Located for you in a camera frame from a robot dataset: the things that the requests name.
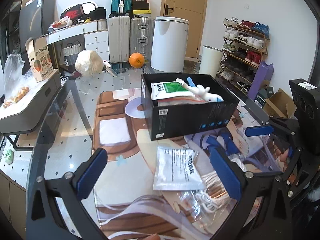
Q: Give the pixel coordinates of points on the woven basket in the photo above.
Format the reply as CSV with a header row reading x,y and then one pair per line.
x,y
70,53

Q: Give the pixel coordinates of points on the white electric kettle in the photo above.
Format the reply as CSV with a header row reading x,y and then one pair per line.
x,y
169,44

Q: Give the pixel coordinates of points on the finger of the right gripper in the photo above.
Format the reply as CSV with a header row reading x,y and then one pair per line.
x,y
290,152
259,130

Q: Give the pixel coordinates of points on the wooden door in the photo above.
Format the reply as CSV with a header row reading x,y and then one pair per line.
x,y
192,10

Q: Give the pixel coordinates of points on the grey side table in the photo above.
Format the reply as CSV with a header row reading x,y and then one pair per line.
x,y
26,115

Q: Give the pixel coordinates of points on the white printed pouch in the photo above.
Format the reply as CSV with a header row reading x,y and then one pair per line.
x,y
176,171

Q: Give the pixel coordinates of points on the white plush toy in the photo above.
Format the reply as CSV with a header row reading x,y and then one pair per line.
x,y
200,93

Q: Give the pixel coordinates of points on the white suitcase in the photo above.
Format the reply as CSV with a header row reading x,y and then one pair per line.
x,y
119,39

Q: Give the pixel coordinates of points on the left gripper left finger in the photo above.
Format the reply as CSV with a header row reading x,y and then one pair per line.
x,y
88,173

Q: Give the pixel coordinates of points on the silver suitcase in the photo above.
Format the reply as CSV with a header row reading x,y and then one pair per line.
x,y
141,36

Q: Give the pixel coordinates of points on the orange fruit carton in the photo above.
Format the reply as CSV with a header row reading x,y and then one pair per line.
x,y
39,58

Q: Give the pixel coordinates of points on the wooden shoe rack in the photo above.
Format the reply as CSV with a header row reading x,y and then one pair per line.
x,y
244,48

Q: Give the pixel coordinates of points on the red black bag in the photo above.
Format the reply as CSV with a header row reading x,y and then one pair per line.
x,y
73,13

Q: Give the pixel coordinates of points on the black refrigerator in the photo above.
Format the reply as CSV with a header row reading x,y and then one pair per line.
x,y
35,19

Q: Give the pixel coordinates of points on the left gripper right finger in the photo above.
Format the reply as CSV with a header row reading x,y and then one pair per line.
x,y
229,172

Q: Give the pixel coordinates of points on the white drawer desk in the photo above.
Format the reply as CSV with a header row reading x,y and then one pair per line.
x,y
92,36

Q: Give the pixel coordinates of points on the green white pouch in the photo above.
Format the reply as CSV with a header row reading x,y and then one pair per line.
x,y
165,90

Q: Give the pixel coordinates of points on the clear bag of snacks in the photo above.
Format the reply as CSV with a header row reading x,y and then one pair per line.
x,y
14,82

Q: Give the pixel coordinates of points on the clear bag of cord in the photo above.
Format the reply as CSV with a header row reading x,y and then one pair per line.
x,y
207,205

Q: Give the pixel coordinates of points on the brown cardboard box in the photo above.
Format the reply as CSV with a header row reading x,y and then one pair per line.
x,y
280,105

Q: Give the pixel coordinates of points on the cream cylindrical cup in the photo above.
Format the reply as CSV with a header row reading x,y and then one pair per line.
x,y
210,60

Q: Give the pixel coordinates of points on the orange fruit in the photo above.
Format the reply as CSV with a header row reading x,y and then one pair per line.
x,y
136,60

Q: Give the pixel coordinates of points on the black cardboard box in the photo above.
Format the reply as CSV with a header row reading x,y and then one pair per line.
x,y
177,120

